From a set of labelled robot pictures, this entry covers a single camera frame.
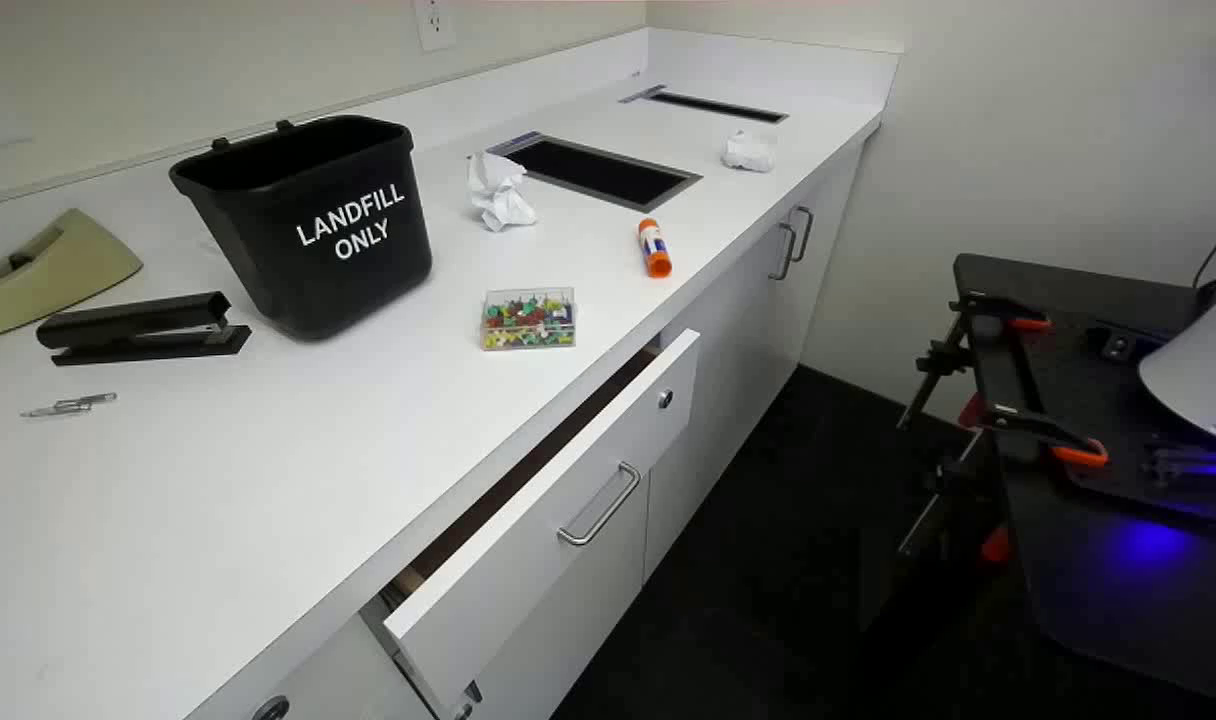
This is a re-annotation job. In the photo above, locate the silver drawer pull handle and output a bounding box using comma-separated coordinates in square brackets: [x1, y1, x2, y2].
[552, 462, 644, 551]

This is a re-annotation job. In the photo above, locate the white drawer with wooden interior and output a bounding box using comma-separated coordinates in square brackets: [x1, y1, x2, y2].
[360, 326, 709, 720]

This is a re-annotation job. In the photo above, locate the small snack packet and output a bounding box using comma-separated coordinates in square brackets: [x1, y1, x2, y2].
[476, 286, 579, 356]

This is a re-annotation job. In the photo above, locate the white cabinet door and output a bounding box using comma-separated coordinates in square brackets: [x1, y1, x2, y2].
[650, 214, 818, 546]
[789, 135, 871, 367]

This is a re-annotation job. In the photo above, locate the orange capped glue stick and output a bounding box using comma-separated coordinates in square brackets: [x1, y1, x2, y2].
[633, 214, 675, 286]

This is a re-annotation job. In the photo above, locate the wide rectangular counter waste opening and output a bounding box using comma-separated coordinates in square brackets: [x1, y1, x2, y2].
[486, 127, 705, 218]

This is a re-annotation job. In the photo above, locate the tall crumpled white paper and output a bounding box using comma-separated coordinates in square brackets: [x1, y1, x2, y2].
[466, 149, 540, 237]

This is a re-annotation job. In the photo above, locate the flat crumpled white paper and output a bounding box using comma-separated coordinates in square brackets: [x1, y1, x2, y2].
[718, 124, 780, 178]

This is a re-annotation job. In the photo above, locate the black landfill only bin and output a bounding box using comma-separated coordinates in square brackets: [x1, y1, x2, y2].
[164, 113, 435, 346]

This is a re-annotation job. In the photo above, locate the black orange bar clamp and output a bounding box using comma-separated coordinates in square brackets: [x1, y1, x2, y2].
[895, 289, 1061, 434]
[895, 396, 1118, 571]

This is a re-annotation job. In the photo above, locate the black perforated breadboard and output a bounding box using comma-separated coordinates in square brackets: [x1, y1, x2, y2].
[964, 307, 1216, 535]

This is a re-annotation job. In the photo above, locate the black stapler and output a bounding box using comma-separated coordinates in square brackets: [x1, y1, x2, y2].
[31, 289, 257, 374]

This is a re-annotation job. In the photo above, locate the black table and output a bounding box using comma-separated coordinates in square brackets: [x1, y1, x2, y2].
[949, 253, 1216, 712]

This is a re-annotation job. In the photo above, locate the silver cabinet door handle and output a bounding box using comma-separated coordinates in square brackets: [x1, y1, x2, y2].
[770, 222, 800, 286]
[789, 203, 821, 268]

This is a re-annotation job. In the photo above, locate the white wall outlet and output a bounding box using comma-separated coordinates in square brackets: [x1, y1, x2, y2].
[414, 0, 460, 58]

